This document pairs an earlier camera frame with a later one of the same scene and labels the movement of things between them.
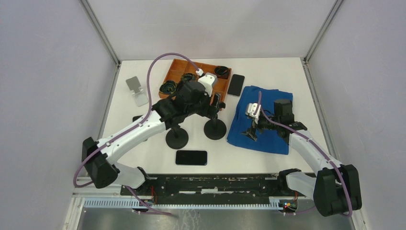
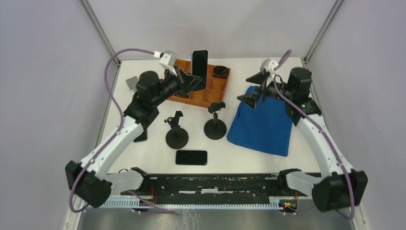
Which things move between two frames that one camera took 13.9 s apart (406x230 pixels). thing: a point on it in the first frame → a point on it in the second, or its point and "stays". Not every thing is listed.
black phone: x=191 y=157 stays
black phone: x=236 y=85 → x=200 y=68
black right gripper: x=250 y=132 → x=250 y=98
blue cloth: x=269 y=141 stays
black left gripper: x=209 y=110 → x=187 y=83
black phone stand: x=176 y=138 stays
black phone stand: x=214 y=129 stays
